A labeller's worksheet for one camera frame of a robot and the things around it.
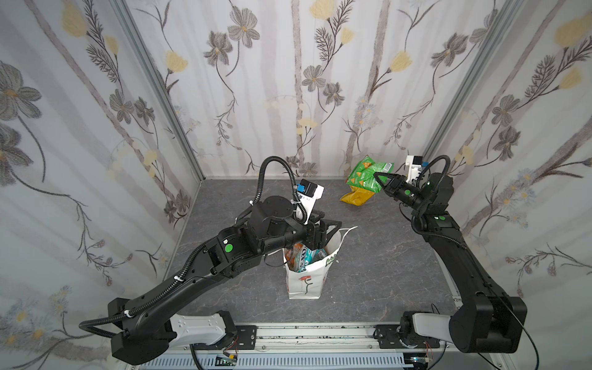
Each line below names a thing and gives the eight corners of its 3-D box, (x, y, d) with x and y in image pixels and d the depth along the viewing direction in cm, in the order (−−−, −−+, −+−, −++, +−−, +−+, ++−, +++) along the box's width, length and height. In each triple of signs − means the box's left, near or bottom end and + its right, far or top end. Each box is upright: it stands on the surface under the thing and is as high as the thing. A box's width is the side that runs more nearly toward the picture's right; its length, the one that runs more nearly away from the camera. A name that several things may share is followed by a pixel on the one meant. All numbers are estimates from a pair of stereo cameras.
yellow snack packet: (341, 201, 114) (343, 194, 110) (351, 189, 119) (353, 182, 115) (360, 212, 109) (363, 205, 105) (370, 199, 115) (373, 192, 111)
